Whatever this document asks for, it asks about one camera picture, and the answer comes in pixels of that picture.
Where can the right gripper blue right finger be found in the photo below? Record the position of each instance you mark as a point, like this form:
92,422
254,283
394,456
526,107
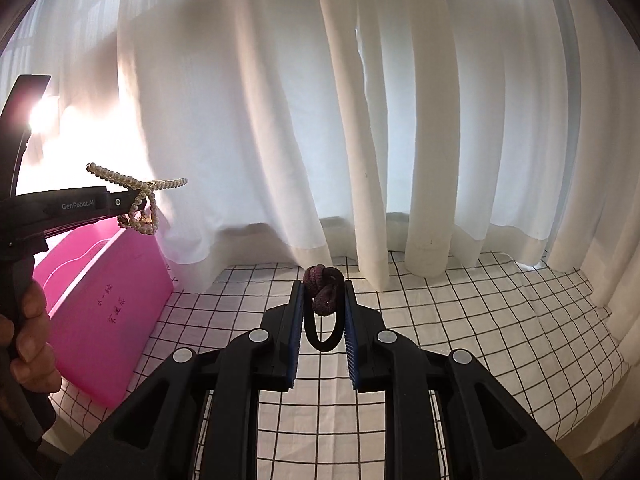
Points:
362,324

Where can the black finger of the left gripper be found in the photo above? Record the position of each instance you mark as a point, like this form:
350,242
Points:
50,213

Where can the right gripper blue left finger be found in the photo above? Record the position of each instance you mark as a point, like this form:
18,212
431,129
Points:
287,339

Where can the gold pearl hair claw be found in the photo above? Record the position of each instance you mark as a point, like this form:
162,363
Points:
141,213

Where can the left hand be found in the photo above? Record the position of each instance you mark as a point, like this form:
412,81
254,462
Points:
35,365

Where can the pink plastic basin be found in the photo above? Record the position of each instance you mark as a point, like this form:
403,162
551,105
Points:
105,288

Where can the white sheer curtain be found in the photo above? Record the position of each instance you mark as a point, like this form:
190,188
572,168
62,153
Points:
311,129

